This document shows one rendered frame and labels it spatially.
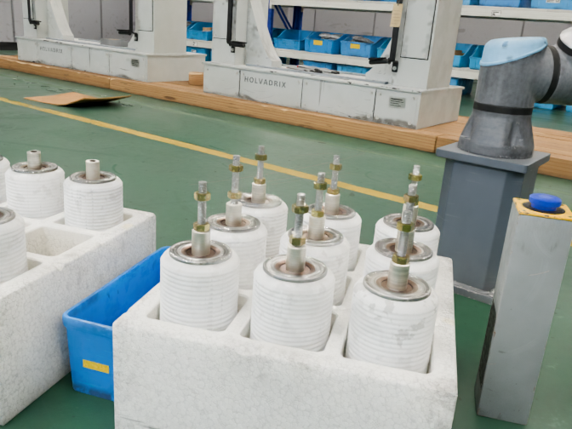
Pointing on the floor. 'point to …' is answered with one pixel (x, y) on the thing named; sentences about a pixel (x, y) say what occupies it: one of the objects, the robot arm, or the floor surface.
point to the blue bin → (105, 386)
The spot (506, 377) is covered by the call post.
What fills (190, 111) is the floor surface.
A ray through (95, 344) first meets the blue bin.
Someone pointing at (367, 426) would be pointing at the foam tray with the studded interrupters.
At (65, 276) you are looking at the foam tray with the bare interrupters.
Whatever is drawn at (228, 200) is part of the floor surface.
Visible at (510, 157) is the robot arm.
